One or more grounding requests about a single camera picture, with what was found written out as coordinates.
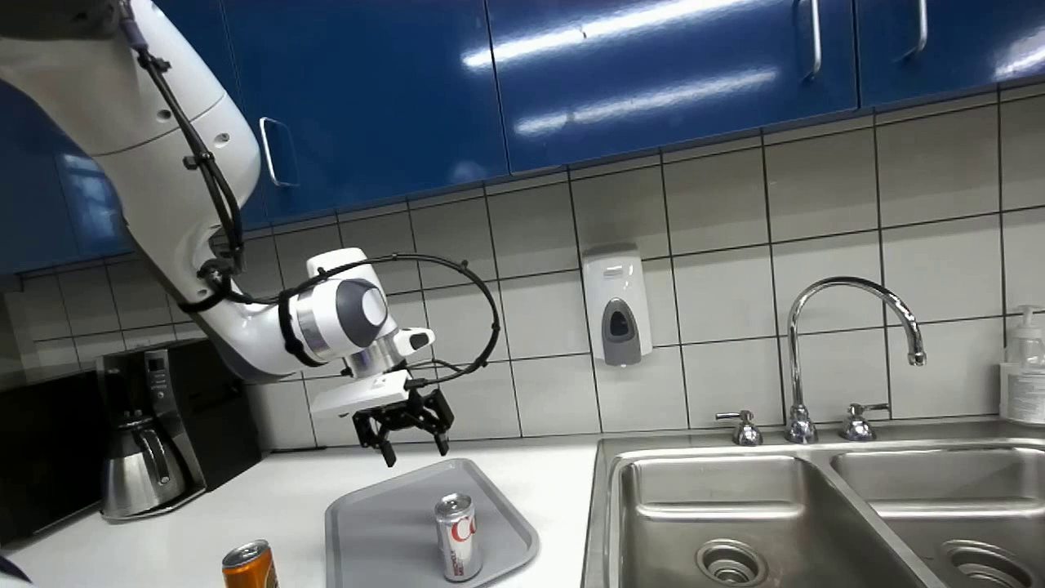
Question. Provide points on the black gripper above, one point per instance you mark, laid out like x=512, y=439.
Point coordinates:
x=402, y=405

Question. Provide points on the silver can with red print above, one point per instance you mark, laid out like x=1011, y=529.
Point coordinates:
x=459, y=539

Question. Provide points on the orange soda can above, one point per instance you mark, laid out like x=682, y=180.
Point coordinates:
x=249, y=567

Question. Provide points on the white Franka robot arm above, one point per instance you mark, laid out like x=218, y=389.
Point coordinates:
x=165, y=140

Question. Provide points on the grey plastic tray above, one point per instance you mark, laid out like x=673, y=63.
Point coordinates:
x=378, y=535

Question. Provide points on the black coffee maker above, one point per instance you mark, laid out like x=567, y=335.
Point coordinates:
x=215, y=413

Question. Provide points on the stainless steel coffee carafe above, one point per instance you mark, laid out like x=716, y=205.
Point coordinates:
x=142, y=475

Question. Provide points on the stainless steel double sink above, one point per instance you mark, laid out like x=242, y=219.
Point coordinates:
x=697, y=491

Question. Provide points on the blue glossy cabinet door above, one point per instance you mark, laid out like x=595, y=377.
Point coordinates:
x=52, y=185
x=981, y=36
x=378, y=85
x=673, y=66

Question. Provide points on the black microwave oven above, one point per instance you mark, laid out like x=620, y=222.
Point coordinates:
x=49, y=459

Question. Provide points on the chrome gooseneck faucet spout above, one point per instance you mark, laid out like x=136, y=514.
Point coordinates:
x=795, y=347

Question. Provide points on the clear soap pump bottle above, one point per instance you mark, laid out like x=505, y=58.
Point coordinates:
x=1026, y=377

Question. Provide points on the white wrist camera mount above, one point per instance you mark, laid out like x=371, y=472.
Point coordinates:
x=359, y=394

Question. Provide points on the white wall soap dispenser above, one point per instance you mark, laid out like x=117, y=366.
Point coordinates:
x=614, y=305

